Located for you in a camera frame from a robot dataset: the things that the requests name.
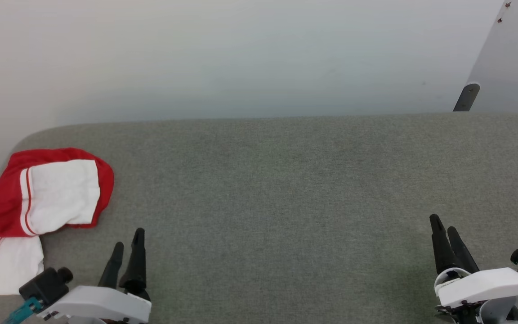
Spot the teal cable connector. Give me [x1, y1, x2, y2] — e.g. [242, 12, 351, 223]
[3, 297, 44, 324]

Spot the black metal bracket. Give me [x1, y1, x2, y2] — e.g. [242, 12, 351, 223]
[453, 83, 481, 112]

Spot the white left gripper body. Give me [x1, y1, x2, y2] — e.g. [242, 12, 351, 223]
[36, 285, 152, 324]

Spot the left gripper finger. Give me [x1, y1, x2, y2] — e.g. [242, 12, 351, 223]
[98, 242, 125, 289]
[119, 228, 151, 301]

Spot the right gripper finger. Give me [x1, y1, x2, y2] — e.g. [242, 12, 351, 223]
[447, 226, 481, 274]
[429, 214, 460, 275]

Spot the grey fabric sofa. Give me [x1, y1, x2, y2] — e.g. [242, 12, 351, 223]
[0, 112, 518, 324]

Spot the white partition panel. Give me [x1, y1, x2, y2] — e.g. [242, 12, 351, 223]
[466, 0, 518, 120]

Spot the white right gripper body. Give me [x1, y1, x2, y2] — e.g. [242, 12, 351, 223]
[434, 267, 518, 324]

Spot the red and white garment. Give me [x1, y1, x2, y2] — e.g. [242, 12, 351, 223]
[0, 148, 115, 296]

